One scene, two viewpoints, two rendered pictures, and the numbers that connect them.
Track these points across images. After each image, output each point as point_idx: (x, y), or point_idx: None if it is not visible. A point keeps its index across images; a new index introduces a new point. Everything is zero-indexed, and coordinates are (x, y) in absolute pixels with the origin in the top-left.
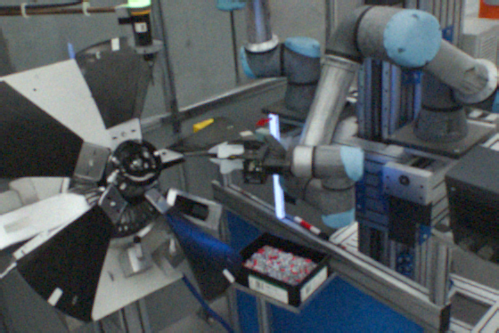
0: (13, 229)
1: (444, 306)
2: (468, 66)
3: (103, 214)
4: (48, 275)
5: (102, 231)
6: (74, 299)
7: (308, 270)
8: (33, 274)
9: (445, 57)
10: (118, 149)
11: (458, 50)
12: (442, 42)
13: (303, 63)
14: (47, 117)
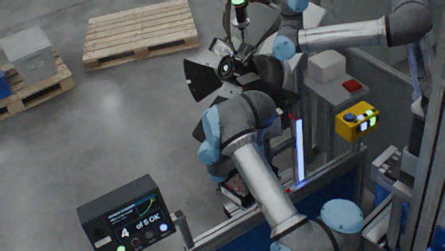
0: (222, 53)
1: (184, 247)
2: (255, 196)
3: (214, 74)
4: (188, 72)
5: (213, 79)
6: (194, 90)
7: (240, 191)
8: (185, 67)
9: (236, 167)
10: (226, 55)
11: (255, 179)
12: (238, 156)
13: None
14: (229, 22)
